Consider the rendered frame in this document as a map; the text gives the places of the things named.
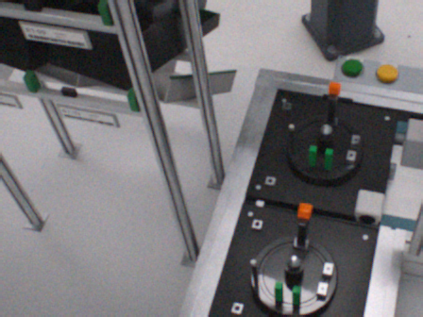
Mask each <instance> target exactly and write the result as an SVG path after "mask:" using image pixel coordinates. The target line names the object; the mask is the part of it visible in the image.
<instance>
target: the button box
mask: <svg viewBox="0 0 423 317"><path fill-rule="evenodd" d="M349 59H357V60H358V61H361V62H362V65H363V70H362V74H361V75H356V76H349V75H347V74H345V73H344V72H343V64H344V62H345V61H346V60H349ZM384 64H389V65H393V66H394V67H395V68H397V69H398V77H397V79H396V80H395V81H391V82H385V81H381V80H380V79H379V78H378V69H379V68H380V67H381V66H382V65H384ZM333 80H340V81H345V82H350V83H355V84H361V85H365V86H370V87H375V88H385V89H390V90H395V91H400V92H409V93H414V94H423V69H419V68H414V67H409V66H404V65H398V64H395V63H390V62H384V61H373V60H367V59H363V58H354V57H349V56H342V55H340V56H339V57H338V59H337V62H336V66H335V73H334V76H333Z"/></svg>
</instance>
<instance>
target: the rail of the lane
mask: <svg viewBox="0 0 423 317"><path fill-rule="evenodd" d="M331 81H333V82H338V83H341V84H342V87H341V91H340V94H339V95H338V99H337V102H341V103H346V104H350V105H356V106H360V107H365V108H379V109H384V110H388V111H393V112H398V113H399V116H398V121H401V122H406V123H408V120H409V116H410V115H412V116H417V117H422V118H423V94H414V93H409V92H400V91H395V90H390V89H385V88H375V87H370V86H365V85H361V84H355V83H350V82H345V81H340V80H329V79H325V78H320V77H315V76H309V75H301V74H290V73H285V72H281V71H275V70H270V69H264V68H260V70H259V73H258V75H257V78H256V80H255V85H259V86H263V87H265V88H266V89H268V87H273V88H278V92H282V93H291V94H296V95H302V96H307V97H311V98H316V99H322V100H329V97H330V94H329V89H330V83H331Z"/></svg>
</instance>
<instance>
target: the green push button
mask: <svg viewBox="0 0 423 317"><path fill-rule="evenodd" d="M362 70H363V65H362V62H361V61H358V60H357V59H349V60H346V61H345V62H344V64H343V72H344V73H345V74H347V75H349V76H356V75H361V74H362Z"/></svg>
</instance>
